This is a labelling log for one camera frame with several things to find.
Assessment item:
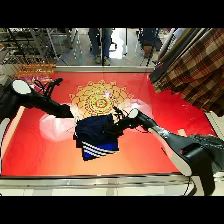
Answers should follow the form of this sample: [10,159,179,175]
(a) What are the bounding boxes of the person's legs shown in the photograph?
[87,27,115,66]

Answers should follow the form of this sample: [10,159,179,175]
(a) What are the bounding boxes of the silver frame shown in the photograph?
[0,171,224,197]

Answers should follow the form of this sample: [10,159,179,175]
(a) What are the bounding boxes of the navy blue white-striped garment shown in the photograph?
[73,113,121,162]

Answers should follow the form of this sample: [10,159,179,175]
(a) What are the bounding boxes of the checked shirt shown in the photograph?
[149,27,224,117]

